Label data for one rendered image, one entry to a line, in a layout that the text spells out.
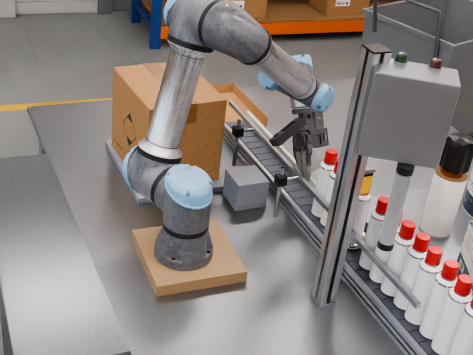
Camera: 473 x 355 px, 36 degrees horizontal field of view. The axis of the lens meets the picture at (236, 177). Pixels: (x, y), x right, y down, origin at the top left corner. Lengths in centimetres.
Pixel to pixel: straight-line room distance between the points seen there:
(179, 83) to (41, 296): 60
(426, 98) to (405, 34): 259
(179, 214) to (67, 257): 34
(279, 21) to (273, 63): 403
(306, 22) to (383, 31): 178
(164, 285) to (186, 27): 61
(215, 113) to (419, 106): 77
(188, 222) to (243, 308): 25
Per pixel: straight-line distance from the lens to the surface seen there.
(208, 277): 181
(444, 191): 202
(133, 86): 213
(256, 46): 167
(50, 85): 482
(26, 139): 419
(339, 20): 602
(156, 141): 180
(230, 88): 283
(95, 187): 219
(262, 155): 232
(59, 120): 256
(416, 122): 151
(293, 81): 184
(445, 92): 149
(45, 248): 195
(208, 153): 215
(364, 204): 188
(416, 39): 403
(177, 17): 173
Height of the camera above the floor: 200
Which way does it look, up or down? 31 degrees down
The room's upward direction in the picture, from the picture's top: 7 degrees clockwise
